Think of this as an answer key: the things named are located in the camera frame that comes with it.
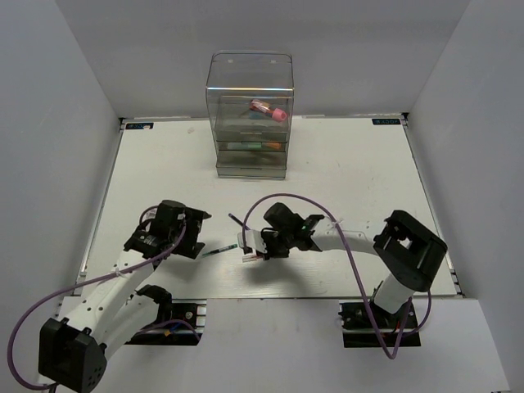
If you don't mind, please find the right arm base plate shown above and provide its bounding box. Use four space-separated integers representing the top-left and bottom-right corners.
338 302 422 349

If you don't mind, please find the green highlighter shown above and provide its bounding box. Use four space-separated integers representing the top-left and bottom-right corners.
227 142 263 151

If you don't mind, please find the clear organizer lid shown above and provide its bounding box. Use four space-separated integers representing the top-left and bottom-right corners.
206 50 294 91

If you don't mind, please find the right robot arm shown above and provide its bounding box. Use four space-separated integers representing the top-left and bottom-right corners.
257 202 448 327

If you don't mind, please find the clear drawer organizer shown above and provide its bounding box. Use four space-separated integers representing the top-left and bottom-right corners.
206 50 295 179

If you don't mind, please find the orange capped marker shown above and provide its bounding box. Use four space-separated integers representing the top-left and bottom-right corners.
263 142 283 151

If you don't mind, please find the blue eraser case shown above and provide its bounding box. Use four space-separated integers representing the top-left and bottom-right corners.
248 111 272 121

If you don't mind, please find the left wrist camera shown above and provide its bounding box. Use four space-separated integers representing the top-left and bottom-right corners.
139 208 157 223

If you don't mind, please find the pink glue bottle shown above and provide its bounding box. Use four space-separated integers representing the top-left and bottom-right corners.
250 99 287 123

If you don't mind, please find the red pen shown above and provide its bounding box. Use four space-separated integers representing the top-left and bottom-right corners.
242 254 264 263

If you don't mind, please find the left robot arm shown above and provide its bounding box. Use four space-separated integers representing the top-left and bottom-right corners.
38 200 210 392

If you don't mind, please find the green pen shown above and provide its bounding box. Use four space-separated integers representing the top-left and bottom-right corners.
201 244 238 258

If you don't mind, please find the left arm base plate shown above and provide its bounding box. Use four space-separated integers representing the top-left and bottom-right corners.
126 300 207 346

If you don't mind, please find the purple pen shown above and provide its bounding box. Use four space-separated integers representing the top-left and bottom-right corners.
228 213 244 227

